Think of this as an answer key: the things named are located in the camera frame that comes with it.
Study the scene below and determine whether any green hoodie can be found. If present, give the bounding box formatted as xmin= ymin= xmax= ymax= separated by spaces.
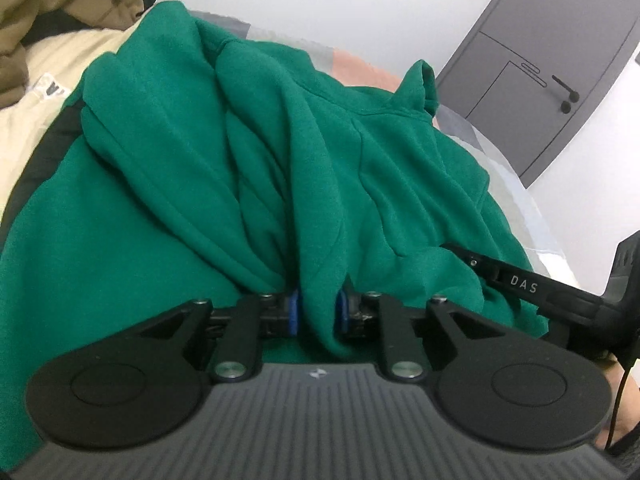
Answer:
xmin=0 ymin=0 xmax=551 ymax=466

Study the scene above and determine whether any black cable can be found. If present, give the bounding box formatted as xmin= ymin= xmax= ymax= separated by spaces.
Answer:
xmin=605 ymin=355 xmax=638 ymax=457

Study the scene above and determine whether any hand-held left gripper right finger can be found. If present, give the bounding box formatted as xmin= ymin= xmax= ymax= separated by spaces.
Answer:
xmin=335 ymin=290 xmax=507 ymax=384

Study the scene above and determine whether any patchwork bed blanket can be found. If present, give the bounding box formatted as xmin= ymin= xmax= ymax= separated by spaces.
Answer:
xmin=0 ymin=7 xmax=571 ymax=271

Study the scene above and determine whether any black door handle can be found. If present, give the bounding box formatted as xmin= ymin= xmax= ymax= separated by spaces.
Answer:
xmin=551 ymin=74 xmax=580 ymax=102

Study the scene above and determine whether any person's right hand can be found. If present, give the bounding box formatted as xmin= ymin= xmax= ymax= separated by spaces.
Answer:
xmin=602 ymin=352 xmax=640 ymax=456

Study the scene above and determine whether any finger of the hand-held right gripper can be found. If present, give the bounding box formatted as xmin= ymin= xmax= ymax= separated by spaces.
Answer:
xmin=442 ymin=242 xmax=605 ymax=322

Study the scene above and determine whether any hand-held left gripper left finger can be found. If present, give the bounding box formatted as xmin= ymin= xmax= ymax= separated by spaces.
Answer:
xmin=125 ymin=291 xmax=302 ymax=384

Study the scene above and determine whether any brown jacket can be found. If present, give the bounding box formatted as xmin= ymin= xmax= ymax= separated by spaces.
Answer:
xmin=0 ymin=0 xmax=146 ymax=111

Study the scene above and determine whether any grey door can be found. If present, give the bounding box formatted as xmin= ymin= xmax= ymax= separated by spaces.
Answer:
xmin=435 ymin=0 xmax=640 ymax=188

